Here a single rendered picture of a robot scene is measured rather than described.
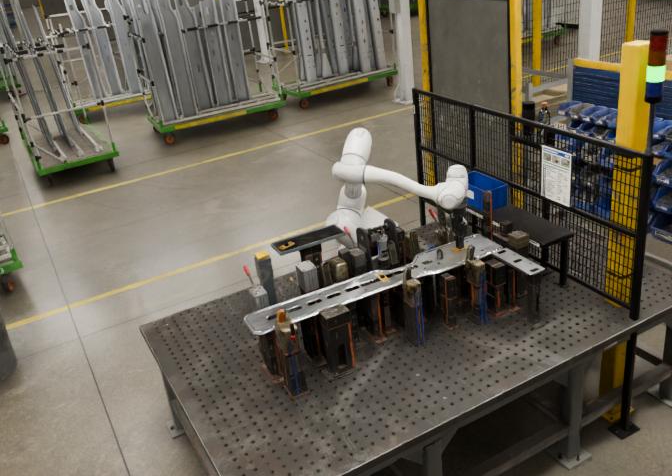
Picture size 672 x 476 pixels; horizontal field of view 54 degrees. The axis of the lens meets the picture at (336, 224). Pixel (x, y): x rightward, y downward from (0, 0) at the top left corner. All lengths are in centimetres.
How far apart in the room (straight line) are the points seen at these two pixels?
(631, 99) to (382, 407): 173
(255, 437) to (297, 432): 18
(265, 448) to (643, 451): 199
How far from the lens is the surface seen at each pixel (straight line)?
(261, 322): 306
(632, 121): 325
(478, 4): 560
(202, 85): 1020
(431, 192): 319
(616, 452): 385
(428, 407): 294
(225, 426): 301
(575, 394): 349
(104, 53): 1241
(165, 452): 408
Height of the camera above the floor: 261
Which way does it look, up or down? 24 degrees down
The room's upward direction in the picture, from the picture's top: 7 degrees counter-clockwise
